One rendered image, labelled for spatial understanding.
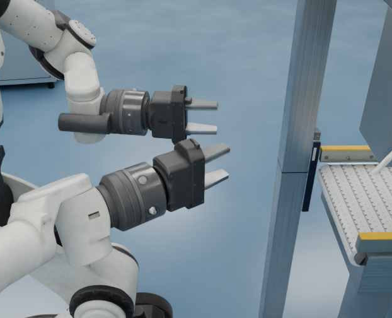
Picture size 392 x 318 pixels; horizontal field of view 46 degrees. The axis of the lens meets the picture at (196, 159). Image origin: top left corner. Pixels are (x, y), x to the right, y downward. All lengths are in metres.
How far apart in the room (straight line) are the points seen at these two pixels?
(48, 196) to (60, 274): 0.45
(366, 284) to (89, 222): 0.53
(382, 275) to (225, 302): 0.97
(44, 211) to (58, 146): 2.11
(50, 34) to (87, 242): 0.59
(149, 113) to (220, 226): 1.27
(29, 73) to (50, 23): 2.20
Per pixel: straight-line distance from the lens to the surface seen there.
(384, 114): 0.70
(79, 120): 0.89
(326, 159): 1.06
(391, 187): 1.05
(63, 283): 1.06
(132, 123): 0.88
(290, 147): 1.04
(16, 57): 3.28
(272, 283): 1.34
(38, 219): 0.60
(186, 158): 0.70
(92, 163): 2.52
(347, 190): 1.00
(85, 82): 0.92
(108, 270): 1.06
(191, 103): 0.88
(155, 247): 2.00
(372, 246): 0.86
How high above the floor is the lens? 1.43
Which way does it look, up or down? 35 degrees down
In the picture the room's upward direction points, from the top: straight up
